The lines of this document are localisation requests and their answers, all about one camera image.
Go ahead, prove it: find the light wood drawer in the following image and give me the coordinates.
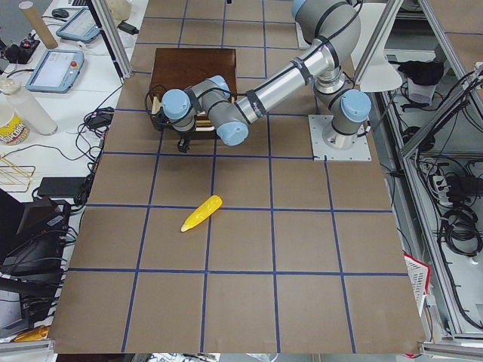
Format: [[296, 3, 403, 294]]
[[152, 82, 235, 135]]

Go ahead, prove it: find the far teach pendant tablet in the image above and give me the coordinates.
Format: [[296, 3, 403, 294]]
[[56, 8, 100, 43]]

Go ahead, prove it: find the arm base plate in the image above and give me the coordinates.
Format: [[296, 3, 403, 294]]
[[308, 115, 371, 162]]

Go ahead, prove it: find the yellow toy corn cob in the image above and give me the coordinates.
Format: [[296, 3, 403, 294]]
[[180, 195, 223, 232]]

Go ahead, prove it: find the gold wire rack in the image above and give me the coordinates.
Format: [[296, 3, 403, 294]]
[[0, 156, 36, 193]]

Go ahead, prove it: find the red white plastic basket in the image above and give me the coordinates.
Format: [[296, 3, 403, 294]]
[[404, 253, 431, 315]]

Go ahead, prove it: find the near teach pendant tablet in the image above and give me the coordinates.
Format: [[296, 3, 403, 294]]
[[25, 50, 85, 94]]

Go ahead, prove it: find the computer mouse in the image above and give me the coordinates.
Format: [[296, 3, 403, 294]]
[[51, 8, 69, 19]]

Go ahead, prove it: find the black power adapter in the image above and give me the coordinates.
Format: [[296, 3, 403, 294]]
[[118, 21, 139, 35]]

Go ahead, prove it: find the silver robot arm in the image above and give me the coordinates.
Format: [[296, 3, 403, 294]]
[[157, 1, 371, 152]]

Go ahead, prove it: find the cardboard tube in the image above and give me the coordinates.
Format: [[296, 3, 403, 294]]
[[18, 1, 58, 49]]

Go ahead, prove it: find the teach pendant tablet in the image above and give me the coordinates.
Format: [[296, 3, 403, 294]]
[[56, 8, 100, 43], [25, 50, 85, 94]]

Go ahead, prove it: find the aluminium frame post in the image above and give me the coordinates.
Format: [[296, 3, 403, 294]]
[[88, 0, 132, 79]]

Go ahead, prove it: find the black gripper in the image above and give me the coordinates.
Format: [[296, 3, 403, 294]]
[[171, 119, 196, 152]]

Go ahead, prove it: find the dark brown wooden cabinet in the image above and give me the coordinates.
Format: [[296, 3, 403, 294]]
[[149, 48, 237, 100]]

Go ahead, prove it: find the yellow popcorn cup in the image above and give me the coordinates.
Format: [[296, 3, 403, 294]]
[[0, 103, 30, 146]]

